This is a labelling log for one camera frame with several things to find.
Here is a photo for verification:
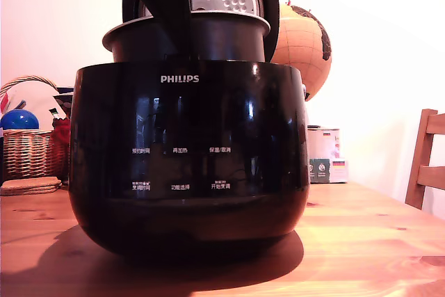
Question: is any metal cooking pot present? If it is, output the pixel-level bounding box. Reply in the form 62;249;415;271
102;10;271;65

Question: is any black rice cooker lid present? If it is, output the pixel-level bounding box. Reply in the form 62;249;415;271
121;0;281;65

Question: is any black Philips rice cooker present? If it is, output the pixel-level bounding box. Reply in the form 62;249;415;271
67;54;311;264

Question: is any beige globe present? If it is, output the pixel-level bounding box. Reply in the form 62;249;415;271
270;1;333;102

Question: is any white printed cloth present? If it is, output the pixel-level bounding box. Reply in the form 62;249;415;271
0;80;74;131

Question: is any red fabric item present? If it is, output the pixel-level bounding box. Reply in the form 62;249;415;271
51;117;72;146

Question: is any blue ball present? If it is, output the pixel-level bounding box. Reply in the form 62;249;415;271
0;109;40;131

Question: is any stack of cork coasters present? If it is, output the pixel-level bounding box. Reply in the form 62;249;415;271
0;175;63;197

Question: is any green printed small box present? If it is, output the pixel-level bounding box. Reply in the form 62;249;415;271
309;157;332;184

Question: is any white box with flag print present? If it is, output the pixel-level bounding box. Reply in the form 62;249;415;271
330;156;349;184

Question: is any wooden chair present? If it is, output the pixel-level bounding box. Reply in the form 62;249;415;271
404;108;445;211

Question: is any woven wicker basket with handle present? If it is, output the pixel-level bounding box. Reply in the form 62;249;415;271
0;74;70;182

